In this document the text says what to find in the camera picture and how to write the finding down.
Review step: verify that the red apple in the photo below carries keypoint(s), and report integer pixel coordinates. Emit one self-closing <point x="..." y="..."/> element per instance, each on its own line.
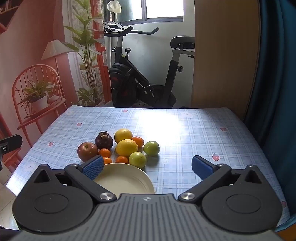
<point x="86" y="151"/>

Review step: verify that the yellow lemon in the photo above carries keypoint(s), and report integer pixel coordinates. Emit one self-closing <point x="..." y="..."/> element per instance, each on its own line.
<point x="122" y="134"/>
<point x="126" y="147"/>

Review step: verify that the dark purple mangosteen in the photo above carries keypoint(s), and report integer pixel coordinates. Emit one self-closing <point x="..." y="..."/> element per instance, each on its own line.
<point x="104" y="141"/>

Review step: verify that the cream round plate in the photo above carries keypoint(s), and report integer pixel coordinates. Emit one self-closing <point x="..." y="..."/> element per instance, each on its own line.
<point x="120" y="178"/>

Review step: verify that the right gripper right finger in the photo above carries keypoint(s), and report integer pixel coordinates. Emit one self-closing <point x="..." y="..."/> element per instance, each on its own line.
<point x="212" y="176"/>

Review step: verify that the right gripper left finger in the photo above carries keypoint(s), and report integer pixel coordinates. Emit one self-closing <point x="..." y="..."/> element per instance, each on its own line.
<point x="82" y="177"/>

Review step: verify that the black exercise bike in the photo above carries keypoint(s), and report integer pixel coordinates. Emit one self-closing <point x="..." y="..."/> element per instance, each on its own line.
<point x="128" y="85"/>

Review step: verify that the orange tangerine beside apple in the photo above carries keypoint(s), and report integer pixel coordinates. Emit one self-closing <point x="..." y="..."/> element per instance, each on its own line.
<point x="105" y="153"/>

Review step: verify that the wooden wardrobe panel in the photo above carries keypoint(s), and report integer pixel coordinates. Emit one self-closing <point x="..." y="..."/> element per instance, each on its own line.
<point x="227" y="36"/>

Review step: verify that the orange tangerine near plate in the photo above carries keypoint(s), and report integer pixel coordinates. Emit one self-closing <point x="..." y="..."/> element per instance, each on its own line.
<point x="107" y="160"/>

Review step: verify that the green apple front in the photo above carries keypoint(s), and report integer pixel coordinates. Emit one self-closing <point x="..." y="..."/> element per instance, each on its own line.
<point x="137" y="159"/>

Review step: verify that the window with grey frame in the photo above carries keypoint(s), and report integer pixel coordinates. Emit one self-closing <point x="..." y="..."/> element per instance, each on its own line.
<point x="143" y="11"/>

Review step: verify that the green apple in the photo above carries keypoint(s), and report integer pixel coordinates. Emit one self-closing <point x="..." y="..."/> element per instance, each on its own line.
<point x="137" y="159"/>
<point x="151" y="148"/>

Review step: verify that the yellow lemon rear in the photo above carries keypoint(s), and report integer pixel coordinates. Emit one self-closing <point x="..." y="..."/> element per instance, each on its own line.
<point x="122" y="134"/>

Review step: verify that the yellow lemon front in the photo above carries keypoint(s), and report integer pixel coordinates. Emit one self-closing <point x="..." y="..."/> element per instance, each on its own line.
<point x="126" y="147"/>

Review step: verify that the orange tangerine front centre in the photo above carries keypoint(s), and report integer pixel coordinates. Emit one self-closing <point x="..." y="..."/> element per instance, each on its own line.
<point x="122" y="159"/>

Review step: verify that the blue plaid tablecloth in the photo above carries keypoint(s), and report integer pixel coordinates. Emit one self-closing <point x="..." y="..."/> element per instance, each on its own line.
<point x="215" y="134"/>

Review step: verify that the printed wall backdrop curtain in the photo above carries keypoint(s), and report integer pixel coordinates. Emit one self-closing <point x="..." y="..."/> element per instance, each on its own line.
<point x="53" y="56"/>

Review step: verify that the teal curtain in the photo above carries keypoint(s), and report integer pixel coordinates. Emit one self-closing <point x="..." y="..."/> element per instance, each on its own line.
<point x="270" y="115"/>

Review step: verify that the orange tangerine behind lemon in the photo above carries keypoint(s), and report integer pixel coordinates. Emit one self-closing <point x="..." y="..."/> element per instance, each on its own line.
<point x="139" y="141"/>

